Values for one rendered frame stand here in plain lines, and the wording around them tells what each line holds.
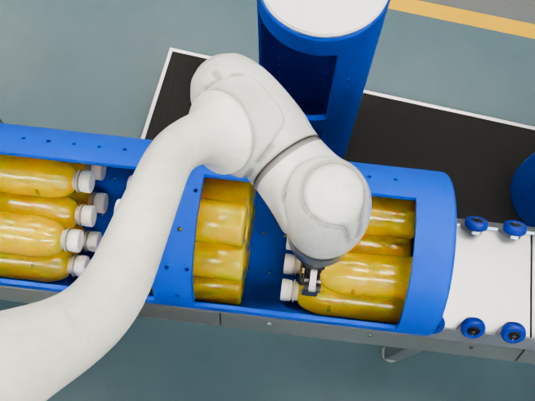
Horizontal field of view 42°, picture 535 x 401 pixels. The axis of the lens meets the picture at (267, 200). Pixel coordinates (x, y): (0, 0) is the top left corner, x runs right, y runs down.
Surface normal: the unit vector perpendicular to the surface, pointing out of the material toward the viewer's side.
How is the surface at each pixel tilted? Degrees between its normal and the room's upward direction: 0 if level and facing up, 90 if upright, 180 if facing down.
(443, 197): 24
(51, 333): 47
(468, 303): 0
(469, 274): 0
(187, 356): 0
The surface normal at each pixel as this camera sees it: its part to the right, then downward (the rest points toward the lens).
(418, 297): -0.08, 0.46
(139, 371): 0.00, -0.29
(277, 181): -0.63, -0.12
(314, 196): -0.15, -0.11
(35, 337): 0.63, -0.56
